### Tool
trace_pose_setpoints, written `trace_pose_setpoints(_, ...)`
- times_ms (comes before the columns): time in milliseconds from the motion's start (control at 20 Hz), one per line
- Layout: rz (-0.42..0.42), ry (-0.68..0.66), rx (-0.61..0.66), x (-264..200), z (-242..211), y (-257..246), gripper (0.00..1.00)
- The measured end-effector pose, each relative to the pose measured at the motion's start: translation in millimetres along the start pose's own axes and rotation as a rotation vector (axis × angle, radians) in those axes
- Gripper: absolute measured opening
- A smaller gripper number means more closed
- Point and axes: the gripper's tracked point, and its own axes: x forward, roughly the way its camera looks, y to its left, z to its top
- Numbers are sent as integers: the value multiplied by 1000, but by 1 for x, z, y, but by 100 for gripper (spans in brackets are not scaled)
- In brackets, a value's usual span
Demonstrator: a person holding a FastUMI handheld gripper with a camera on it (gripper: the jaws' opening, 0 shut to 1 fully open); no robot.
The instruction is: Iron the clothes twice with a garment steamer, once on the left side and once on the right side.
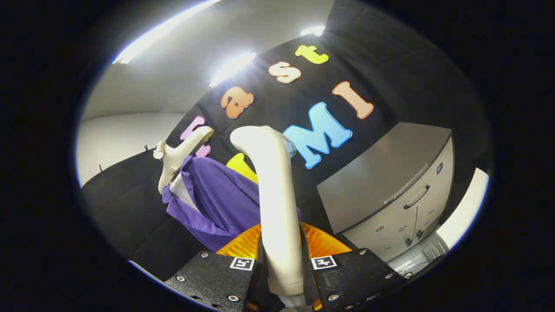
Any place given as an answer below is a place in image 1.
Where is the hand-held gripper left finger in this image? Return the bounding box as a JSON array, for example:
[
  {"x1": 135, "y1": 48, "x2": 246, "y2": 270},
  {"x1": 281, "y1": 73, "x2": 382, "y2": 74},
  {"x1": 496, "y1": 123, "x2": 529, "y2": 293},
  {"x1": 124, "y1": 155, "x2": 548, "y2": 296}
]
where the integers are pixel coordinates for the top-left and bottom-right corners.
[{"x1": 165, "y1": 223, "x2": 266, "y2": 312}]

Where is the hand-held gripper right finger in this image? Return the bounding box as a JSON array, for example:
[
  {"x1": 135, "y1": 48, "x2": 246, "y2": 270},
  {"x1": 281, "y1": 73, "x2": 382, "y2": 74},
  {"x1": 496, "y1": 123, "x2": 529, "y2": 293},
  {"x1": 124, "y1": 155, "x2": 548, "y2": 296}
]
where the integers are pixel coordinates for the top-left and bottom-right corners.
[{"x1": 299, "y1": 222, "x2": 408, "y2": 312}]

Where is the cream garment steamer head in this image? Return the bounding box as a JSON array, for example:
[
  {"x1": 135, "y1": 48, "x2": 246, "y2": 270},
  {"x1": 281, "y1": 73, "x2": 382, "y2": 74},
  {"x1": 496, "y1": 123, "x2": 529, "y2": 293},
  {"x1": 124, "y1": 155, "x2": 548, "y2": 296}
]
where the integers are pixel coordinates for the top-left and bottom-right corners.
[{"x1": 230, "y1": 126, "x2": 305, "y2": 297}]

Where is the purple button-up jacket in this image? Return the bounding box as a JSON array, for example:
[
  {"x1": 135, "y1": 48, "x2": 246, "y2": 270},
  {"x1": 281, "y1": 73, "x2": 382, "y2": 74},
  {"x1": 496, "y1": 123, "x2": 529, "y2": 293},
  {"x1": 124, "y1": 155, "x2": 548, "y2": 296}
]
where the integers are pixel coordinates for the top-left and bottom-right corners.
[{"x1": 162, "y1": 155, "x2": 303, "y2": 253}]

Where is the cream plastic clothes hanger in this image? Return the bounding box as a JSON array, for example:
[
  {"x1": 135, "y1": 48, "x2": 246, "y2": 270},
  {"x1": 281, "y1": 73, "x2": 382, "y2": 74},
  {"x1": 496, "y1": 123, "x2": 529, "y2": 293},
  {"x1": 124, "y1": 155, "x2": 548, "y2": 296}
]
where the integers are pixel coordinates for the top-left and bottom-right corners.
[{"x1": 153, "y1": 126, "x2": 215, "y2": 194}]

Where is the grey cabinet with black top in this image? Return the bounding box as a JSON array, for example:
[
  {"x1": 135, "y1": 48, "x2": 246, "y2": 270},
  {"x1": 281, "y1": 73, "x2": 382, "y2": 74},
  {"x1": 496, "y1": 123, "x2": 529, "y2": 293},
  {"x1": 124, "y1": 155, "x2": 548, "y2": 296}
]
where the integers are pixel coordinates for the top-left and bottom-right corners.
[{"x1": 317, "y1": 122, "x2": 455, "y2": 263}]

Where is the white flat board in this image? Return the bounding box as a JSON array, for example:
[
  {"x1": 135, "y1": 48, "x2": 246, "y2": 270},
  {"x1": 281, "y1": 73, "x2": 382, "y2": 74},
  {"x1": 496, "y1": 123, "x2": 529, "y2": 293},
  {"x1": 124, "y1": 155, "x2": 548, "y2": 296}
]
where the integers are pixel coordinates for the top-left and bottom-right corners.
[{"x1": 436, "y1": 168, "x2": 490, "y2": 250}]

